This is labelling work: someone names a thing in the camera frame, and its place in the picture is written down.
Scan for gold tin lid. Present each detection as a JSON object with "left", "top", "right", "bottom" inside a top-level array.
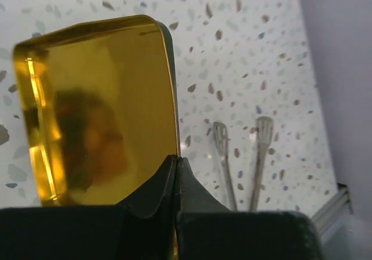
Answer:
[{"left": 13, "top": 15, "right": 180, "bottom": 207}]

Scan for aluminium front rail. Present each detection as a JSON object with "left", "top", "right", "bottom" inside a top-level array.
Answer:
[{"left": 312, "top": 183, "right": 353, "bottom": 238}]

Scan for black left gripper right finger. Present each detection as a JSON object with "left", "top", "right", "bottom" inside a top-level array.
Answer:
[{"left": 176, "top": 158, "right": 323, "bottom": 259}]

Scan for silver metal tongs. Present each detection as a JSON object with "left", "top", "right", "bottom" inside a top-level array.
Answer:
[{"left": 212, "top": 116, "right": 274, "bottom": 212}]

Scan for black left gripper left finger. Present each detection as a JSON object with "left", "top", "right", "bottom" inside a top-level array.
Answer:
[{"left": 1, "top": 155, "right": 178, "bottom": 259}]

